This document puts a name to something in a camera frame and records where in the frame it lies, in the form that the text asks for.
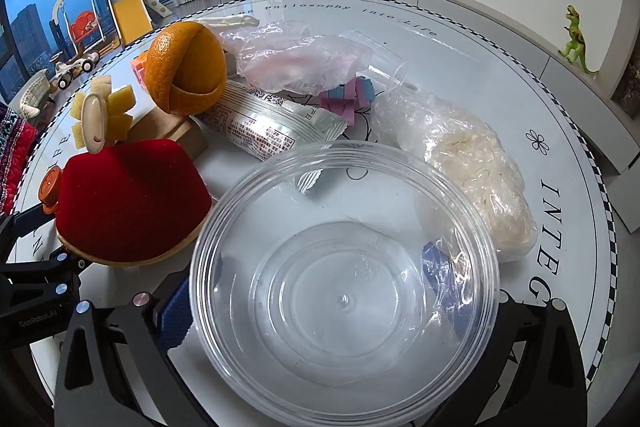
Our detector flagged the red velvet toy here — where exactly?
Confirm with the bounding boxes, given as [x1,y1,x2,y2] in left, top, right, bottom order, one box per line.
[54,139,214,268]

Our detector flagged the crumpled clear plastic bag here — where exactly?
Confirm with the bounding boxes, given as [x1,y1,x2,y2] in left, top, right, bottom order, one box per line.
[220,21,374,96]

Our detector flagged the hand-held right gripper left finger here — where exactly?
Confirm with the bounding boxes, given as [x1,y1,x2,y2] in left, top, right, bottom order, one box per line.
[54,275,212,427]

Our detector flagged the pink and orange cube toy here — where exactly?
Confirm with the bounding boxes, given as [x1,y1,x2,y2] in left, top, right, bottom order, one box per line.
[131,52,154,90]

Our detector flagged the clear bag of white scraps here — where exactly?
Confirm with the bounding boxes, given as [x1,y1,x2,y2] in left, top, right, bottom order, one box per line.
[372,92,539,264]

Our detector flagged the yellow children's slide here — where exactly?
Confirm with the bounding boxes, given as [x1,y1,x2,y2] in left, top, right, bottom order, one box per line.
[105,0,176,46]

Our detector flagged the brown dried plant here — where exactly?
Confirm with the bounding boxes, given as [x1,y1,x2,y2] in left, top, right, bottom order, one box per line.
[612,57,640,114]

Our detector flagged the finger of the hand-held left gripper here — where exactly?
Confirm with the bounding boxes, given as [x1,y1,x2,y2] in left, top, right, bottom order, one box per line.
[0,247,94,280]
[0,207,57,249]

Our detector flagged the red patterned blanket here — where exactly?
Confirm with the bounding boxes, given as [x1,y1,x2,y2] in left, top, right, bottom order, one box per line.
[0,107,39,216]

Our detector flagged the pink and blue block toy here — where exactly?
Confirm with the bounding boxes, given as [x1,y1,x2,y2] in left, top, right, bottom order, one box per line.
[320,77,377,126]

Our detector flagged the orange peel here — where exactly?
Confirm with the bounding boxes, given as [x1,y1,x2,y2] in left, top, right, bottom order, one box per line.
[145,21,227,116]

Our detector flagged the orange plastic cap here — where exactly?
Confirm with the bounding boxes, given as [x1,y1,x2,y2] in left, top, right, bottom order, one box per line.
[40,169,64,214]

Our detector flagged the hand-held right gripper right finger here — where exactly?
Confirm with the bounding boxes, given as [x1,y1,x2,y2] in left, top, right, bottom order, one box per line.
[420,242,590,427]

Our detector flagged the ride-on toy car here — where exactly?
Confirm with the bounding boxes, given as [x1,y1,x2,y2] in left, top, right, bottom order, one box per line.
[54,52,99,90]

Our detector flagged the clear plastic bowl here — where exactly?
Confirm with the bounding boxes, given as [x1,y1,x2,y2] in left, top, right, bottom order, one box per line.
[190,142,501,414]

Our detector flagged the green dinosaur toy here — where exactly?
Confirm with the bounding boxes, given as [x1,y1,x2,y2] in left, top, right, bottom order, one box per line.
[559,5,600,76]

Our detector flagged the silver snack wrapper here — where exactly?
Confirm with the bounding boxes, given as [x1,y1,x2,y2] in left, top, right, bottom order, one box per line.
[192,79,349,196]

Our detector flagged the yellow flower toy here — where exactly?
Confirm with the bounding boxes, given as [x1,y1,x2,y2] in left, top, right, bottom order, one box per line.
[71,76,137,154]

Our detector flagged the children's swing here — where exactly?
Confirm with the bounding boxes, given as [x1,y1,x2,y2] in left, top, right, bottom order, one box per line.
[52,0,124,54]

